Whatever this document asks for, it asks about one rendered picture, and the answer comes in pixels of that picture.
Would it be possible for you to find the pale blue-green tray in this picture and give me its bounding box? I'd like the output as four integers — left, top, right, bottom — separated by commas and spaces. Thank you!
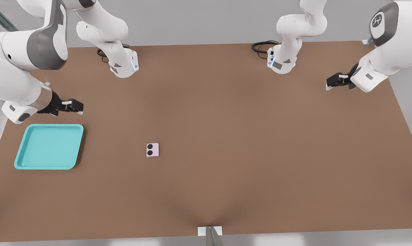
14, 124, 84, 170

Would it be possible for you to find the small pale lilac phone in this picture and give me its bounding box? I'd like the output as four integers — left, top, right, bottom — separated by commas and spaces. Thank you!
146, 143, 160, 158

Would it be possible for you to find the black cable loop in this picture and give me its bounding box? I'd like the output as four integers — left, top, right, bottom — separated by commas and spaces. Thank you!
251, 40, 281, 60
97, 44, 131, 64

